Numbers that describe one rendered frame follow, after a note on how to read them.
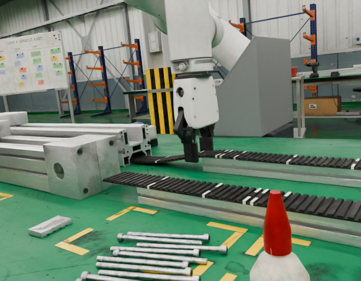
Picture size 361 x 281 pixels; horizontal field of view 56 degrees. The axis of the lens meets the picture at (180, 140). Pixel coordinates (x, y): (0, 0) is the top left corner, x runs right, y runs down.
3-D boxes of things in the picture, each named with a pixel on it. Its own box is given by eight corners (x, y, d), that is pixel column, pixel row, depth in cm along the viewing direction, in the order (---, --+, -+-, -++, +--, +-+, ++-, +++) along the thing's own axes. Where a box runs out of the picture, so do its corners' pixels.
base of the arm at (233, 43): (252, 81, 125) (216, 51, 130) (281, 37, 112) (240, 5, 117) (223, 95, 112) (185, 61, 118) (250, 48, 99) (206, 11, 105)
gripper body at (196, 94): (193, 69, 62) (198, 130, 64) (221, 68, 70) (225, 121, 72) (161, 73, 67) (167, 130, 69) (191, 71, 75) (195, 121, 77)
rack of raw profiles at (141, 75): (59, 117, 1171) (48, 52, 1131) (80, 114, 1242) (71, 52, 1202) (127, 116, 977) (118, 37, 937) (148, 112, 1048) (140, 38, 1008)
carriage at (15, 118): (30, 130, 120) (27, 111, 119) (-1, 136, 112) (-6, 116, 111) (8, 130, 130) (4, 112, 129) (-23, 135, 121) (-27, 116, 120)
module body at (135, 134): (151, 156, 87) (148, 124, 85) (123, 167, 79) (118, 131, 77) (0, 144, 135) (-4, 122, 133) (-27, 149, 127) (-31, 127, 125)
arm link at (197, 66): (195, 58, 62) (196, 74, 62) (220, 57, 69) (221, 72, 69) (160, 62, 67) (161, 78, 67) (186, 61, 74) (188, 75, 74)
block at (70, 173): (131, 179, 68) (125, 132, 67) (80, 200, 59) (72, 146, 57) (101, 175, 74) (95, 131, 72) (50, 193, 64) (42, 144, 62)
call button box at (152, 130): (158, 145, 101) (156, 124, 100) (135, 153, 93) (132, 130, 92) (138, 144, 106) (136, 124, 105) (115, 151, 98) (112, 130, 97)
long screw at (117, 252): (112, 259, 38) (111, 251, 38) (117, 255, 39) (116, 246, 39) (206, 268, 35) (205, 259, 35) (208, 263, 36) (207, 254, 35)
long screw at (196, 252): (201, 255, 37) (200, 246, 37) (199, 260, 36) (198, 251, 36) (114, 250, 40) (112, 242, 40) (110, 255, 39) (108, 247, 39)
